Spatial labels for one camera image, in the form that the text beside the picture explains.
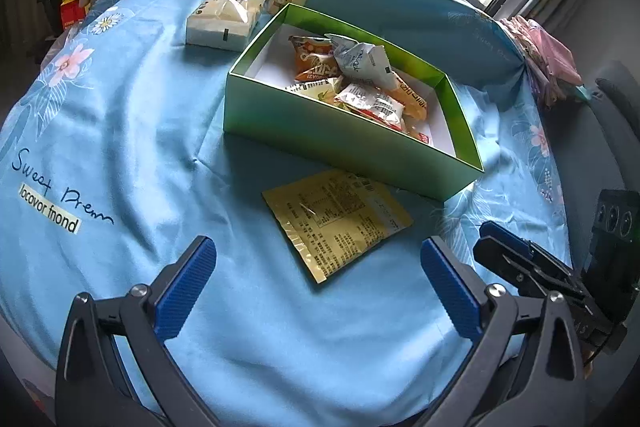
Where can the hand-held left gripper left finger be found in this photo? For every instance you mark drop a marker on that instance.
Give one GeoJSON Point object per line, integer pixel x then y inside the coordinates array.
{"type": "Point", "coordinates": [185, 287]}

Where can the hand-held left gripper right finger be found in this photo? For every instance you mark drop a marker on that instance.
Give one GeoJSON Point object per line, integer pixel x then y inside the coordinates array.
{"type": "Point", "coordinates": [450, 287]}

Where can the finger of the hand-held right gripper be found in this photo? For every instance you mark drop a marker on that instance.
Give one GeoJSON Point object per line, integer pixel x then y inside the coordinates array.
{"type": "Point", "coordinates": [505, 237]}
{"type": "Point", "coordinates": [520, 269]}

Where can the orange yellow snack packet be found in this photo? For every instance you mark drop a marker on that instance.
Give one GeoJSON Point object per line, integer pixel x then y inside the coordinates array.
{"type": "Point", "coordinates": [412, 99]}

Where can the white red snack packet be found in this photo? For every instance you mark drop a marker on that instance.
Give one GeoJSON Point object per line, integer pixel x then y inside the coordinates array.
{"type": "Point", "coordinates": [370, 102]}

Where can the green cardboard box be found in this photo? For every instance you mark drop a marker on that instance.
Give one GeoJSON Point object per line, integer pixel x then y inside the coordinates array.
{"type": "Point", "coordinates": [325, 142]}

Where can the silver snack packet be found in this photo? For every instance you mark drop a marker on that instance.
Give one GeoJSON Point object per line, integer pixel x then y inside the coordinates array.
{"type": "Point", "coordinates": [360, 62]}

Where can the pale green snack packet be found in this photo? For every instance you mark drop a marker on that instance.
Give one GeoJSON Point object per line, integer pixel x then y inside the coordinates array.
{"type": "Point", "coordinates": [320, 92]}

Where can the orange brown snack packet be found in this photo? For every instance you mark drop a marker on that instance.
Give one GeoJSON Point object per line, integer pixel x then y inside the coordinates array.
{"type": "Point", "coordinates": [312, 59]}

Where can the dark grey chair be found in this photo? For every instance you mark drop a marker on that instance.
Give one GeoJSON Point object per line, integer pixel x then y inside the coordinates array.
{"type": "Point", "coordinates": [590, 147]}

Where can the blue floral bedsheet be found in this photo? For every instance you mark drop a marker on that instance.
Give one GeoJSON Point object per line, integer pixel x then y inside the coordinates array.
{"type": "Point", "coordinates": [150, 157]}

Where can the pink cloth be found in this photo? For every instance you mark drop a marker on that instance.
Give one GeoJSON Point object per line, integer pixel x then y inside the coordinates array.
{"type": "Point", "coordinates": [550, 52]}

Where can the white tissue pack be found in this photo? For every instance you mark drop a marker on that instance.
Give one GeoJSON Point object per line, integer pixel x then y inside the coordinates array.
{"type": "Point", "coordinates": [225, 17]}

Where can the red carton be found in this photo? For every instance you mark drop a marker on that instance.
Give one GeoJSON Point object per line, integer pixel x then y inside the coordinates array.
{"type": "Point", "coordinates": [72, 14]}

